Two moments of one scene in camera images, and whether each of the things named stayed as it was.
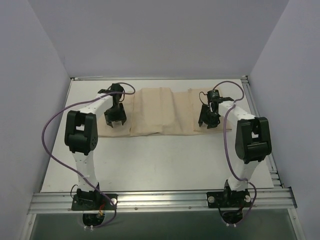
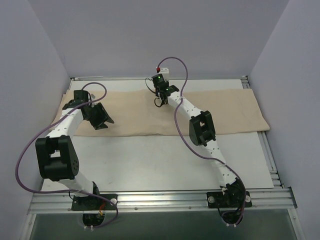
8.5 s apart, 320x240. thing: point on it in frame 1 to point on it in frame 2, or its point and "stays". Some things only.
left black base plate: x=93 y=202 stays
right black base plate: x=229 y=199 stays
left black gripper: x=115 y=114 to x=99 y=116
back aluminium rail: x=232 y=78 stays
